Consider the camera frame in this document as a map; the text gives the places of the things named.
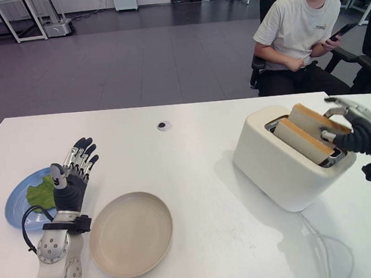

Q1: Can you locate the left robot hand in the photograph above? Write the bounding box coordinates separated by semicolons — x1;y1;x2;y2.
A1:
47;135;105;221

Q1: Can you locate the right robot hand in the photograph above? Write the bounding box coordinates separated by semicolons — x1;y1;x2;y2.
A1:
317;93;371;160

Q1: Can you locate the bread slice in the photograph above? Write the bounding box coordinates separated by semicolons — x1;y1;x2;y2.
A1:
286;98;354;143
273;113;337;171

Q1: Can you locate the green lettuce leaf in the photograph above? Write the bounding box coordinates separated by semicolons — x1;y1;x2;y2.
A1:
24;174;58;214

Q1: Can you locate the blue plate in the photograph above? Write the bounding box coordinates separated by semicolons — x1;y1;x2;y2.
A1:
0;166;62;234

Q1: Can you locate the beige plate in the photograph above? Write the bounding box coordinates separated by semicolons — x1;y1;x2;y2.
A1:
85;188;179;278

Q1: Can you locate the cream toaster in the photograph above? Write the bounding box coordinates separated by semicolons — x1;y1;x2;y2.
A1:
228;98;363;218

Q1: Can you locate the black smartphone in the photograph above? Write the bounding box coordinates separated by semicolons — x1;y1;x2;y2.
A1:
328;23;359;43

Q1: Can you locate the person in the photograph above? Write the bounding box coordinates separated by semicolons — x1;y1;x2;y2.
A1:
249;0;365;103

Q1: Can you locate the grey wheeled machine base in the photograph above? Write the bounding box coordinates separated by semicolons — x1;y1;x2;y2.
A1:
40;11;75;40

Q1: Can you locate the black cable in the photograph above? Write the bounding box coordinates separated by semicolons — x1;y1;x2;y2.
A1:
19;204;58;255

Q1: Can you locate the white cord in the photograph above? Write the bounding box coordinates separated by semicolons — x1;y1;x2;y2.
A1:
295;206;357;278

